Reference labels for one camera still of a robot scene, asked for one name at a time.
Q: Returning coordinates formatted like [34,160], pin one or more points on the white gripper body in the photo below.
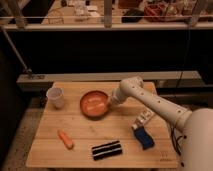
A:
[117,97]

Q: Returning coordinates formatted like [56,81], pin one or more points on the orange ceramic bowl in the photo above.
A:
[94,104]

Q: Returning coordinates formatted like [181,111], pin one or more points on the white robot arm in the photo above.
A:
[196,126]

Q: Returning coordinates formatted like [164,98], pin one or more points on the white plastic cup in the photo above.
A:
[55,96]

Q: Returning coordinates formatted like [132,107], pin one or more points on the orange carrot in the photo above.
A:
[66,140]

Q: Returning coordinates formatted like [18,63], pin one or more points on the metal diagonal strut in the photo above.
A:
[26,69]

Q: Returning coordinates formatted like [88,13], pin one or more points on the grey metal rail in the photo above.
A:
[164,79]

